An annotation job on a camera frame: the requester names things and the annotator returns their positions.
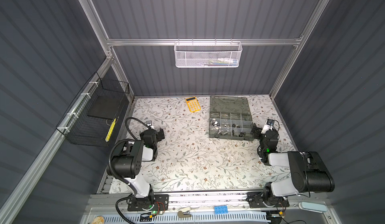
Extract green transparent compartment organizer box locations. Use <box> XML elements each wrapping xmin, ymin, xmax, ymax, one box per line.
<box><xmin>209</xmin><ymin>96</ymin><xmax>254</xmax><ymax>141</ymax></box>

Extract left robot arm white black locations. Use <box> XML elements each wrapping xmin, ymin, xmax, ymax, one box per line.
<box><xmin>106</xmin><ymin>128</ymin><xmax>165</xmax><ymax>211</ymax></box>

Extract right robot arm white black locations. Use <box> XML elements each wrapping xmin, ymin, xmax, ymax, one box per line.
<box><xmin>246</xmin><ymin>119</ymin><xmax>335</xmax><ymax>209</ymax></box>

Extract pile of screws and wingnuts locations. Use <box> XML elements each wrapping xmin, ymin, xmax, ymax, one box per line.
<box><xmin>210</xmin><ymin>118</ymin><xmax>231</xmax><ymax>135</ymax></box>

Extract black bolts in box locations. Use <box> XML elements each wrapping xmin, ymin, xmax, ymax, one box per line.
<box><xmin>232</xmin><ymin>122</ymin><xmax>252</xmax><ymax>140</ymax></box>

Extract floral patterned table mat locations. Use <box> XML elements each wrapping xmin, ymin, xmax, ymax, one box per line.
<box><xmin>109</xmin><ymin>95</ymin><xmax>298</xmax><ymax>194</ymax></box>

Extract yellow calculator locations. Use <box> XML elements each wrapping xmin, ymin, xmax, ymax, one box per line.
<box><xmin>185</xmin><ymin>97</ymin><xmax>201</xmax><ymax>113</ymax></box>

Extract light blue oblong case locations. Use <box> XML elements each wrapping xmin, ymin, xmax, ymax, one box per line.
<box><xmin>298</xmin><ymin>202</ymin><xmax>327</xmax><ymax>213</ymax></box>

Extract blue toy brick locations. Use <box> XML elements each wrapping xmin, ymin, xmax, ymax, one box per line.
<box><xmin>214</xmin><ymin>206</ymin><xmax>228</xmax><ymax>215</ymax></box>

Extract black wire mesh basket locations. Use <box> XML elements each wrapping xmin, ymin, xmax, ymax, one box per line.
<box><xmin>57</xmin><ymin>74</ymin><xmax>130</xmax><ymax>147</ymax></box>

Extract white wire mesh basket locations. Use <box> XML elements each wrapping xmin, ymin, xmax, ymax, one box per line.
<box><xmin>173</xmin><ymin>41</ymin><xmax>243</xmax><ymax>68</ymax></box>

